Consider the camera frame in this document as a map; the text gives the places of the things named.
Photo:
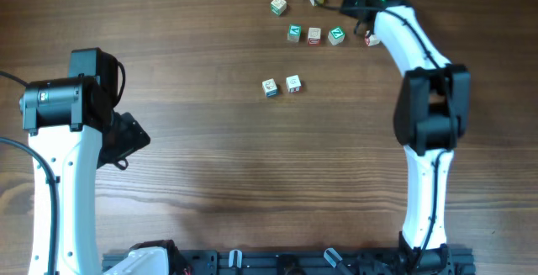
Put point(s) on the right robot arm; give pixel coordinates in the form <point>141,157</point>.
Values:
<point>430,116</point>

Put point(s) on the green V wooden block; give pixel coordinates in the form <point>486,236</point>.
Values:
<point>294,33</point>

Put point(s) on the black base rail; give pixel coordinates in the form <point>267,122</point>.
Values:
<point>294,262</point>

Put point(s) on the red A wooden block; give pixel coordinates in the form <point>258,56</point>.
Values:
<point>371,39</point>

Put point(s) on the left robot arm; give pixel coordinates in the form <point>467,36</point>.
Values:
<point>73,130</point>

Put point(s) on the red I wooden block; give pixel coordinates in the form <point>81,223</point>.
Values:
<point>293,84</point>

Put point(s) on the blue edged wooden block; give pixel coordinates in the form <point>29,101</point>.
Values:
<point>270,88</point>

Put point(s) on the red U wooden block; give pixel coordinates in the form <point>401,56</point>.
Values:
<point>314,36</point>

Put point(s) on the green Z wooden block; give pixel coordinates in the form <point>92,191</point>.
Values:
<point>336,35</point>

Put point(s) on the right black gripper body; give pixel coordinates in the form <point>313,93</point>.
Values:
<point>350,2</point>

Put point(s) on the green edged block far left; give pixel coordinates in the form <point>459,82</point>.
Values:
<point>278,7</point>

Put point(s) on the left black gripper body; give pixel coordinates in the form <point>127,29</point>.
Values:
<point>121,140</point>

